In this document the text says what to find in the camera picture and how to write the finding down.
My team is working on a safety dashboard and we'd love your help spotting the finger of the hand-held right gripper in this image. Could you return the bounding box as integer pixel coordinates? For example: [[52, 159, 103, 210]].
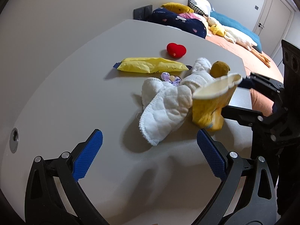
[[238, 72, 285, 96], [221, 105, 277, 133]]

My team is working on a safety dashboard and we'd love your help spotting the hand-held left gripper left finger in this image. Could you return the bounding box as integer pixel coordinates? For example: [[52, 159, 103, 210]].
[[25, 129, 104, 225]]

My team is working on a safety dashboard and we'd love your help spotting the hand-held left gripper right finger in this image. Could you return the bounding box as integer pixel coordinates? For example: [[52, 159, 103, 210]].
[[172, 129, 278, 225]]

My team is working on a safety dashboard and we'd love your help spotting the yellow paper cup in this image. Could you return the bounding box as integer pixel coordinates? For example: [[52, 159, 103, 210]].
[[192, 73, 243, 132]]

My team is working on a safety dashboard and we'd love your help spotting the brown plush ball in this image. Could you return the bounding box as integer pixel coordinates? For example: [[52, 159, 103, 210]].
[[210, 60, 231, 78]]

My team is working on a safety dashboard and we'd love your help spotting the white quilted cloth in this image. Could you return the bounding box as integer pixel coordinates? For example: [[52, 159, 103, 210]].
[[138, 57, 212, 146]]

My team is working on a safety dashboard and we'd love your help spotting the purple pacifier toy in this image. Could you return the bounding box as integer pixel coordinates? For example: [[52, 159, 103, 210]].
[[160, 73, 183, 86]]

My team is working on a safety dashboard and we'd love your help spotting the red heart plush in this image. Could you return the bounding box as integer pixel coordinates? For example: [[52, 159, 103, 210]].
[[166, 43, 187, 59]]

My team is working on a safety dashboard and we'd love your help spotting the yellow snack packet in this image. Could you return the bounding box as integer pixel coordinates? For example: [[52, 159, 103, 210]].
[[114, 57, 192, 74]]

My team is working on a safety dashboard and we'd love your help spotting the bed with orange sheet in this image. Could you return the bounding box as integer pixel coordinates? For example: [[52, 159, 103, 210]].
[[205, 31, 285, 110]]

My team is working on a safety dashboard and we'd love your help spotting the white goose plush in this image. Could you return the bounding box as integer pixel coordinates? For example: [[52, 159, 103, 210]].
[[203, 14, 271, 68]]

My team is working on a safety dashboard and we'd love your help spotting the teal long cushion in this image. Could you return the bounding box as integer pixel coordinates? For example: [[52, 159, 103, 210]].
[[210, 10, 262, 53]]

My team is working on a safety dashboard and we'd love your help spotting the yellow duck plush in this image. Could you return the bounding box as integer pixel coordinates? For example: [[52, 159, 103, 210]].
[[210, 24, 225, 37]]

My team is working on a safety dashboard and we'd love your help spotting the white door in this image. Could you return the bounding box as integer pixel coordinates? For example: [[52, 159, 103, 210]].
[[252, 0, 296, 38]]

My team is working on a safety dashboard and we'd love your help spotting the metal desk grommet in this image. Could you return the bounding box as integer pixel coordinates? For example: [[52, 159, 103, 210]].
[[10, 128, 20, 154]]

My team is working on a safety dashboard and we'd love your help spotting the pink white blanket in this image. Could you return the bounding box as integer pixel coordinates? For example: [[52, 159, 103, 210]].
[[179, 12, 207, 29]]

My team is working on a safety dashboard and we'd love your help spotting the patchwork checkered pillow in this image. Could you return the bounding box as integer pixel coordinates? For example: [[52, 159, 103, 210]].
[[189, 0, 214, 14]]

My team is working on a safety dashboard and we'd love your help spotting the dark navy patterned pillow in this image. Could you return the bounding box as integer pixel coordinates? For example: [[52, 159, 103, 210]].
[[146, 8, 208, 38]]

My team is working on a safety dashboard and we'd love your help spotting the mustard yellow plush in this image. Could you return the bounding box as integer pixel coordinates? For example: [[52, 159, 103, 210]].
[[161, 2, 195, 14]]

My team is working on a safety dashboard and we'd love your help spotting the black wall socket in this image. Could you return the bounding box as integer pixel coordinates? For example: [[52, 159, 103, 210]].
[[133, 5, 153, 20]]

